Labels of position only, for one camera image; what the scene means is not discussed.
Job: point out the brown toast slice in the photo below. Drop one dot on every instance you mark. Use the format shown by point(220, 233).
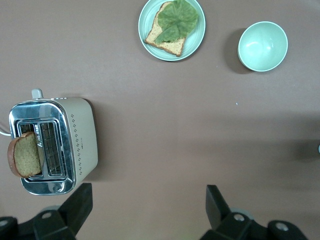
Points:
point(25, 157)

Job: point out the beige and chrome toaster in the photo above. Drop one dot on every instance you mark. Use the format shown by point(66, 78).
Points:
point(82, 130)

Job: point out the pale green bowl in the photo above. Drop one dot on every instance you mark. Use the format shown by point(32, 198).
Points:
point(262, 46)

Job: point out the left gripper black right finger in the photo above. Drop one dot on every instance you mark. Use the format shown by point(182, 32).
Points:
point(237, 227)

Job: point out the brown table mat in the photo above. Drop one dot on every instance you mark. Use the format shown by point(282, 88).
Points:
point(175, 125)

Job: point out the green lettuce leaf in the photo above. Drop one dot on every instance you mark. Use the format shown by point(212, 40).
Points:
point(177, 20)

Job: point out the pale green plate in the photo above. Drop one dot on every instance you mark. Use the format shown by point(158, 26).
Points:
point(147, 20)

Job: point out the brown bread slice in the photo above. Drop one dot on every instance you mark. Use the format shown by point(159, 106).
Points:
point(170, 47)

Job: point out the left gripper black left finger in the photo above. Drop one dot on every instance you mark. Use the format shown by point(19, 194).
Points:
point(62, 220)

